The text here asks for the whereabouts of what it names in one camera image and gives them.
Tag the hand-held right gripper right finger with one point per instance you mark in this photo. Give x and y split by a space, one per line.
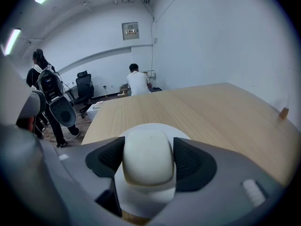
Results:
230 173

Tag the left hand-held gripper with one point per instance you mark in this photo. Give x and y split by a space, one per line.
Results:
62 113

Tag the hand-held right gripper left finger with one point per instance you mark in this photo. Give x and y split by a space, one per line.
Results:
77 171

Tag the white round object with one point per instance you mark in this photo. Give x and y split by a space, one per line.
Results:
141 202
148 159

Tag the low white side table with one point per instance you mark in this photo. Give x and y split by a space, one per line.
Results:
94 110

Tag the black office chair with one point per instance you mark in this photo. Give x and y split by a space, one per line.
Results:
83 88

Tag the small wooden block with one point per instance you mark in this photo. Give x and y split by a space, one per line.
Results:
284 113

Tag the grey wall electrical panel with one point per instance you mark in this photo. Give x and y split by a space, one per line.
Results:
130 30

